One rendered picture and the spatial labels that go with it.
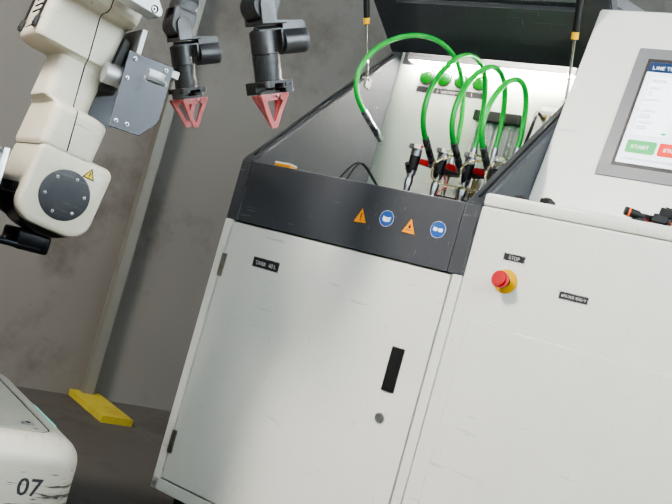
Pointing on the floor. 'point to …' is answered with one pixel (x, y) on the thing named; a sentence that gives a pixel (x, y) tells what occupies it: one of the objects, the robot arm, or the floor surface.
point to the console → (562, 326)
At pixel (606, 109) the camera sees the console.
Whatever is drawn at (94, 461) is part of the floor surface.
